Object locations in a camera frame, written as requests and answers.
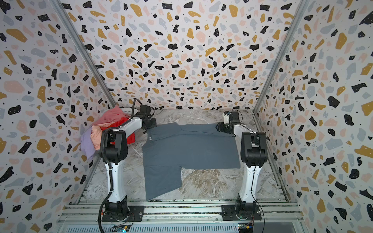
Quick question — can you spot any grey t-shirt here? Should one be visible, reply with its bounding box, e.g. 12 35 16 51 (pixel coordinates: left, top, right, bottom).
142 122 241 201

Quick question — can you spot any white laundry basket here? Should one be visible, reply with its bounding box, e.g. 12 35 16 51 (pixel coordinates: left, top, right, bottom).
120 108 138 116

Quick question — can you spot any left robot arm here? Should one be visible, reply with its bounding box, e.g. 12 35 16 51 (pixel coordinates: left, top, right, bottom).
100 104 156 222

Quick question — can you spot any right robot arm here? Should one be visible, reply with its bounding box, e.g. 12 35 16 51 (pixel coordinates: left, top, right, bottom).
216 122 268 221

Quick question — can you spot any red t-shirt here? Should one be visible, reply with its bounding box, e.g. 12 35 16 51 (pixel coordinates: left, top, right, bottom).
100 116 136 145

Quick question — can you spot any dusty pink t-shirt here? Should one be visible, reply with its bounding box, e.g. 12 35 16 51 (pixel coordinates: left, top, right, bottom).
92 106 129 128

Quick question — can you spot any peach t-shirt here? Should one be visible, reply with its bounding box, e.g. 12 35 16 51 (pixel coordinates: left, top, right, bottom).
90 124 106 150

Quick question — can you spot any right circuit board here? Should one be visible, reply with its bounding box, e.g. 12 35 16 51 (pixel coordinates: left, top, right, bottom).
238 223 254 233

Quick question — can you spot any circuit board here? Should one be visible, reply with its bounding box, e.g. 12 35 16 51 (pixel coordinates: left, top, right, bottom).
238 223 254 233
111 224 131 233

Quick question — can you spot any left circuit board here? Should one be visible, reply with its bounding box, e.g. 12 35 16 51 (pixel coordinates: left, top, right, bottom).
111 224 131 233

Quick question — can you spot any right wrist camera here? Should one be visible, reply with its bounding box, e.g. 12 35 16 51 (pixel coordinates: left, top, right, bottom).
222 109 243 124

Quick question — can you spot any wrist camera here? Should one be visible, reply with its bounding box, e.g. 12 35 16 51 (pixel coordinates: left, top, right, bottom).
222 109 243 124
139 105 155 117

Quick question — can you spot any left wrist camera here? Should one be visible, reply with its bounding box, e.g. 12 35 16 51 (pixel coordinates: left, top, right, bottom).
139 105 155 117

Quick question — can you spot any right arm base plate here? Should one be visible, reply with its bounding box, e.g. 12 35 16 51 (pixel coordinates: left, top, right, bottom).
220 203 262 221

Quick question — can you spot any aluminium mounting rail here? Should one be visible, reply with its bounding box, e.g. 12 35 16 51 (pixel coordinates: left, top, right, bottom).
57 200 307 233

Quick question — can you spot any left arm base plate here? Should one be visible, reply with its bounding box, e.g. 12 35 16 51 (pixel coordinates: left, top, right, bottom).
102 203 145 222

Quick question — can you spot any left corner aluminium post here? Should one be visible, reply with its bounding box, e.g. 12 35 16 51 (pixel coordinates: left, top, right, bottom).
50 0 116 108

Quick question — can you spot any corner aluminium post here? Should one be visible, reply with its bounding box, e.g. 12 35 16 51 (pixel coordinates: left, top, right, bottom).
50 0 116 108
253 0 309 115

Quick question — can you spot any right corner aluminium post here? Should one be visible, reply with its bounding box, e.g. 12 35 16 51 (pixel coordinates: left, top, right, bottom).
253 0 309 115

